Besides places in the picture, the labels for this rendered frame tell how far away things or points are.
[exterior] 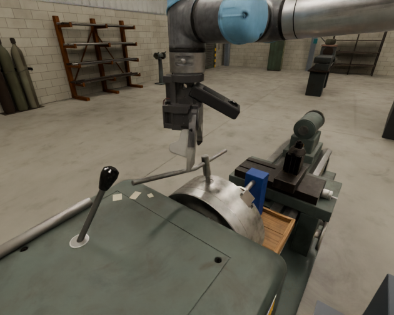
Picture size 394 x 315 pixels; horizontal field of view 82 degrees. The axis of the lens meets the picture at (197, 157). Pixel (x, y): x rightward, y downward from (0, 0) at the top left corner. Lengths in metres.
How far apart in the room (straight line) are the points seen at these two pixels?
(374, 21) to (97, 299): 0.60
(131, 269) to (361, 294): 1.93
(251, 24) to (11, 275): 0.57
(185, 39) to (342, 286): 2.02
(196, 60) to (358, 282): 2.07
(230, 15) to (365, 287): 2.12
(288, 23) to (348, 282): 1.99
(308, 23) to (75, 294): 0.59
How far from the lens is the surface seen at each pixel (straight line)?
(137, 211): 0.57
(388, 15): 0.47
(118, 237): 0.52
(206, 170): 0.66
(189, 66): 0.49
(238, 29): 0.41
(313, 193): 1.21
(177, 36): 0.49
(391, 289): 0.76
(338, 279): 2.22
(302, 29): 0.50
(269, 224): 1.10
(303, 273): 1.43
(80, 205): 0.60
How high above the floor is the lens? 1.62
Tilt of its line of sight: 28 degrees down
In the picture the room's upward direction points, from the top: straight up
